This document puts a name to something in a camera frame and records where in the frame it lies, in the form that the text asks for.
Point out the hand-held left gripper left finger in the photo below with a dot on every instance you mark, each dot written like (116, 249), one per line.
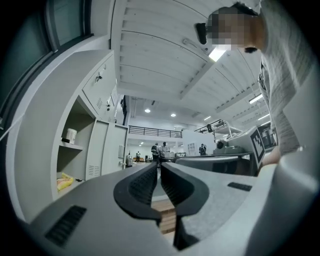
(140, 187)

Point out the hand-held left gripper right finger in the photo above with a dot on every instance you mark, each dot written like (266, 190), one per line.
(180, 192)

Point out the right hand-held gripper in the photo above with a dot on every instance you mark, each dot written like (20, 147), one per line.
(237, 146)

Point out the black key bunch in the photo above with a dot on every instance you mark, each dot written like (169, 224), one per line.
(79, 180)

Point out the yellow snack packet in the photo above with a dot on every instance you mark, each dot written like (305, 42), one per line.
(65, 182)

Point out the cotton swab jar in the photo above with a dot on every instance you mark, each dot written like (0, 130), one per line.
(71, 136)

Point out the white shelving unit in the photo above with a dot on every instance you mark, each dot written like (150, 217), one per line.
(37, 125)

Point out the person's right forearm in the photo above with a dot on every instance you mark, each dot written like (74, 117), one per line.
(272, 157)

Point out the black balcony railing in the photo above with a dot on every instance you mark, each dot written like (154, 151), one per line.
(155, 131)

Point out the rectangular ceiling light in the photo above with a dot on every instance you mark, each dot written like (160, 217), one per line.
(216, 54)
(255, 99)

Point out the person's grey striped shirt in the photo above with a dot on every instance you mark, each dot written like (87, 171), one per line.
(287, 75)

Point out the person's head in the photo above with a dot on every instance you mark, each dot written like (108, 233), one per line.
(232, 27)

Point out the black head-worn camera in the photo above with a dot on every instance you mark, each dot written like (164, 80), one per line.
(201, 33)

